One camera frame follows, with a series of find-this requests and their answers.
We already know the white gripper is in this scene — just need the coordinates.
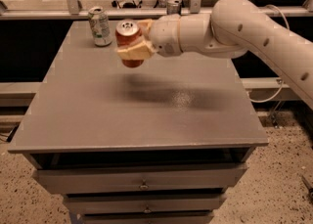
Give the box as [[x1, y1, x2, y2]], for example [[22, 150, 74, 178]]
[[116, 14, 182, 61]]

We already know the red coke can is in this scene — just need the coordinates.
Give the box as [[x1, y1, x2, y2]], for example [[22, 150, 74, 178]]
[[115, 20, 144, 68]]

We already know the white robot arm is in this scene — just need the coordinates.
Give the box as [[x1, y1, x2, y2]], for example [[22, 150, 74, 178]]
[[115, 0, 313, 108]]

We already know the silver blue energy drink can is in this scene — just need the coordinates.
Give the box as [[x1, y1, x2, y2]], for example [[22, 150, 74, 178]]
[[166, 0, 181, 15]]

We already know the green white 7up can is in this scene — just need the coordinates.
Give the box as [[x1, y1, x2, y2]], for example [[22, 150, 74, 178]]
[[88, 6, 112, 47]]

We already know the grey drawer cabinet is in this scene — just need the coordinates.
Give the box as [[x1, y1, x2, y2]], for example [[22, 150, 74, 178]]
[[7, 18, 270, 224]]

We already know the top grey drawer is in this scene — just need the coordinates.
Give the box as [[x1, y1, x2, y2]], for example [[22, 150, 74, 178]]
[[33, 163, 247, 194]]

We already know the grey drawer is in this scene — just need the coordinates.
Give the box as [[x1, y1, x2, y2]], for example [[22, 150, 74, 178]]
[[82, 211, 213, 224], [33, 163, 247, 194], [64, 193, 226, 214]]

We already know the middle grey drawer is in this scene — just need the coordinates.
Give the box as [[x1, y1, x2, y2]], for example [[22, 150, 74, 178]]
[[64, 193, 226, 214]]

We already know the bottom grey drawer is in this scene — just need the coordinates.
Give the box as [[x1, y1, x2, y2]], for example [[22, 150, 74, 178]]
[[82, 211, 213, 224]]

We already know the grey metal window rail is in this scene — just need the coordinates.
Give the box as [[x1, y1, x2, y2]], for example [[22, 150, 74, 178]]
[[1, 0, 312, 20]]

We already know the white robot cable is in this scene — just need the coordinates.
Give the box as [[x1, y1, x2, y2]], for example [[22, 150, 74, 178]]
[[246, 4, 291, 105]]

